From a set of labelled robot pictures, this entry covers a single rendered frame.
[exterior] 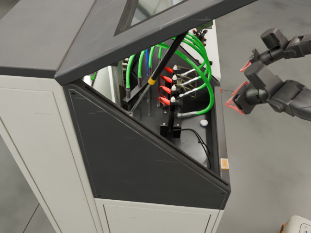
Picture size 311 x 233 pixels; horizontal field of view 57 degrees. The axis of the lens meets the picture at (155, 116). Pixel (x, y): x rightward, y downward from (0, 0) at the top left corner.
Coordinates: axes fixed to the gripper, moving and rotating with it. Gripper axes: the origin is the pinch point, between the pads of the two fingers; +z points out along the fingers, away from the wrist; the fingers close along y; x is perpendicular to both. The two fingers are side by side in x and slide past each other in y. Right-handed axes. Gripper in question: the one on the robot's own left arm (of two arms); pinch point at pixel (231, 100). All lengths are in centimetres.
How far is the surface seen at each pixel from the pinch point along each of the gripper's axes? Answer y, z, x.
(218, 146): -0.6, 29.2, 24.4
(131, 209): 43, 52, 21
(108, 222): 54, 69, 23
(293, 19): -320, 195, 101
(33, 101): 43, 20, -42
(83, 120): 37.1, 17.2, -27.9
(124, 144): 32.8, 18.2, -12.3
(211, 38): -73, 73, -1
